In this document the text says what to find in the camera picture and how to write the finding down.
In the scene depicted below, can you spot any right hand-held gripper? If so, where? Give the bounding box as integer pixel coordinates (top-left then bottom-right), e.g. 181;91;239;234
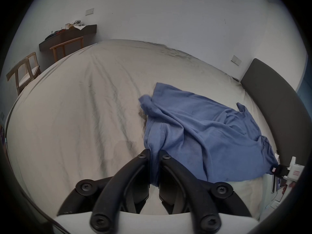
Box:
269;156;305;181

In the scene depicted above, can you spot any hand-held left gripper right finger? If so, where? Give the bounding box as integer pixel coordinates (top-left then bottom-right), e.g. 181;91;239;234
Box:
158;150;253;232

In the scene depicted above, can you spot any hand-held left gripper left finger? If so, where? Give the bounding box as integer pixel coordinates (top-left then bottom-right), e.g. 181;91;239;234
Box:
57;149;151;232

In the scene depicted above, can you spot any blue shirt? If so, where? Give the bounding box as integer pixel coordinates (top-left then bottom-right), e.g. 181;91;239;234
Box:
138;82;280;187

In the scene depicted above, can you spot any person's right hand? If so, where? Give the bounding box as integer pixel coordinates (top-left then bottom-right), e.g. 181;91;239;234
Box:
280;181;297;196

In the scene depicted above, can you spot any dark grey padded headboard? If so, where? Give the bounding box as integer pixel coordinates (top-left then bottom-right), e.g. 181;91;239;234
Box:
240;58;306;166

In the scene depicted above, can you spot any bed with beige sheet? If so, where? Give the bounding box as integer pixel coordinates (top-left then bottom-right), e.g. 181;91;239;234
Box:
5;39;281;219

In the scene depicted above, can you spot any wooden chair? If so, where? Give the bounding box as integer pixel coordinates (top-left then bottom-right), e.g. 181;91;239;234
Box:
6;52;41;96
49;36;84;62

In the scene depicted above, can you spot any dark wall shelf with clutter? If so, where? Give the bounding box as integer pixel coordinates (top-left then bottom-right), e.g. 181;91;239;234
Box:
39;20;97;52

